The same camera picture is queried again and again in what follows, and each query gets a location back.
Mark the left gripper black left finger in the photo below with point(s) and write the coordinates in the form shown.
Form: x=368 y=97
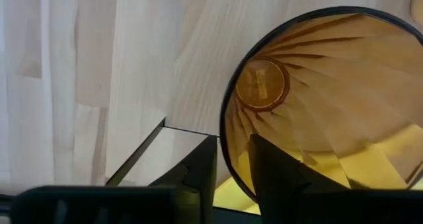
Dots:
x=203 y=164

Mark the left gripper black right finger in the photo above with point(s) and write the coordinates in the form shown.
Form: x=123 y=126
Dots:
x=274 y=171

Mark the amber ribbed glass cup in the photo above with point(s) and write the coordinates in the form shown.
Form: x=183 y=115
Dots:
x=330 y=85

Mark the yellow cloth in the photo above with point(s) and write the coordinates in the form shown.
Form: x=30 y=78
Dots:
x=231 y=197

